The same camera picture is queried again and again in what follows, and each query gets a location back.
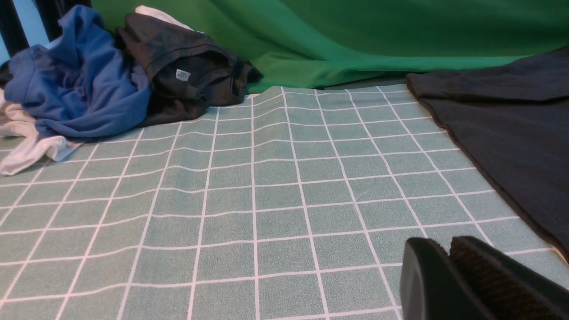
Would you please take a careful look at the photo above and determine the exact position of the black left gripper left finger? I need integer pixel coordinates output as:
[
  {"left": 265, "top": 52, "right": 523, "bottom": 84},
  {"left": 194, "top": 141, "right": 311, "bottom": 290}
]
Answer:
[{"left": 400, "top": 237, "right": 494, "bottom": 320}]

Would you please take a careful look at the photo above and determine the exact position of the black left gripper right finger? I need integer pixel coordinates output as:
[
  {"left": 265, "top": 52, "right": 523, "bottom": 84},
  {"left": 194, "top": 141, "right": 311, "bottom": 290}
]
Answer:
[{"left": 449, "top": 236, "right": 569, "bottom": 320}]

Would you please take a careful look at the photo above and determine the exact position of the gray long-sleeve shirt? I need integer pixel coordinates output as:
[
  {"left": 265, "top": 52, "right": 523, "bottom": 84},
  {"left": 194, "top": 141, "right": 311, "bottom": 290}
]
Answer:
[{"left": 406, "top": 47, "right": 569, "bottom": 259}]

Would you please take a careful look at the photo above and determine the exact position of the dark gray crumpled shirt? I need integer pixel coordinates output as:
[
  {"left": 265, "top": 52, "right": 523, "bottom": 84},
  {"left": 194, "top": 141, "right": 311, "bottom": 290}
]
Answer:
[{"left": 116, "top": 13, "right": 262, "bottom": 128}]

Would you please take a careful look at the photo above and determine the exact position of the blue crumpled shirt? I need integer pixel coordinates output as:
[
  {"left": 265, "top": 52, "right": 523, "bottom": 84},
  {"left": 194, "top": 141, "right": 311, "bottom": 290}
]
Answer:
[{"left": 4, "top": 5, "right": 151, "bottom": 140}]

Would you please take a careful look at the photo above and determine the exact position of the green checkered tablecloth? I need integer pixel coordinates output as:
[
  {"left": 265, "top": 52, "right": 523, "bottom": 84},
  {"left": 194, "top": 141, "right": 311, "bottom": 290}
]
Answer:
[{"left": 0, "top": 85, "right": 568, "bottom": 320}]

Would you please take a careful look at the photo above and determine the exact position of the green backdrop cloth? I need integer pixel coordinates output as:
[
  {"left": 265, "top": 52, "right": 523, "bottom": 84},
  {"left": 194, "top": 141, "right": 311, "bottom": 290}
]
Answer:
[{"left": 92, "top": 0, "right": 569, "bottom": 93}]

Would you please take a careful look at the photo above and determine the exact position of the white crumpled garment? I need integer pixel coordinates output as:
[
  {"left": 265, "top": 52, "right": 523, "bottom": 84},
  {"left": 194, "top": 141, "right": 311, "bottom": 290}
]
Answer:
[{"left": 0, "top": 5, "right": 196, "bottom": 176}]

